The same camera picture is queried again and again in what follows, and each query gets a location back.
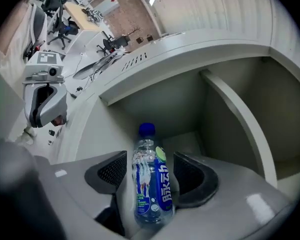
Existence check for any dark grey oval panel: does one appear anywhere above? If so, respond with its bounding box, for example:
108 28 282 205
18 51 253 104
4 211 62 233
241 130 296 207
71 48 126 82

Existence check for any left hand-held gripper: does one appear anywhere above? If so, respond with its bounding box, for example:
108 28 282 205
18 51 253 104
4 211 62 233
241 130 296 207
21 50 68 128

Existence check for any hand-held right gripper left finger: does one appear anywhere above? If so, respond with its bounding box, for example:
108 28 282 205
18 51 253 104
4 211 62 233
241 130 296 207
36 150 128 240

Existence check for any clear plastic water bottle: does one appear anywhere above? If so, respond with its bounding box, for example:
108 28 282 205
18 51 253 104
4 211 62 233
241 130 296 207
131 122 175 229

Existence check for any grey metal locker cabinet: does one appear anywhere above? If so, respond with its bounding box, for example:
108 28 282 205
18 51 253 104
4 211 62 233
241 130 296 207
52 28 300 240

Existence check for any wooden-top office desk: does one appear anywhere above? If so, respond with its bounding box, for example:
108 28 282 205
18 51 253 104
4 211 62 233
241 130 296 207
64 0 109 33

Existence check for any black white patterned bag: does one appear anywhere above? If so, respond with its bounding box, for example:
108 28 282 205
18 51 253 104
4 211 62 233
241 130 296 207
85 7 105 25

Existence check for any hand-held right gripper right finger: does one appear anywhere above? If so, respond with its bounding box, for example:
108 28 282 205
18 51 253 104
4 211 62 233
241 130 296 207
139 150 298 240

